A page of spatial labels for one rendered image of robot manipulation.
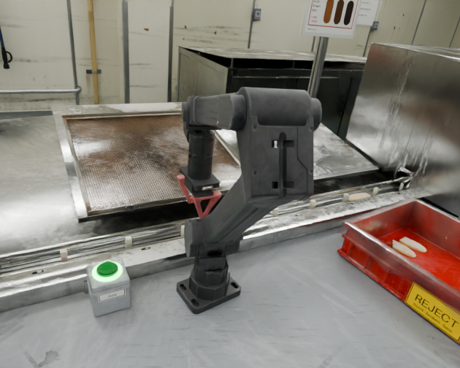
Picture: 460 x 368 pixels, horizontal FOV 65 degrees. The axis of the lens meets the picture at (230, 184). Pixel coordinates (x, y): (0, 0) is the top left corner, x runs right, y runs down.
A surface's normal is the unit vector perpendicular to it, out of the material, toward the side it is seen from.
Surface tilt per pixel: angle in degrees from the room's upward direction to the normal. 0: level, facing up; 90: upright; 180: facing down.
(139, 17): 90
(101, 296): 90
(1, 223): 0
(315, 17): 90
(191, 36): 90
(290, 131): 65
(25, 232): 0
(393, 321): 0
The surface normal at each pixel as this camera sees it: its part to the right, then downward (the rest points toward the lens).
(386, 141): -0.88, 0.13
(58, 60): 0.47, 0.45
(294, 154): 0.27, 0.04
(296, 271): 0.11, -0.88
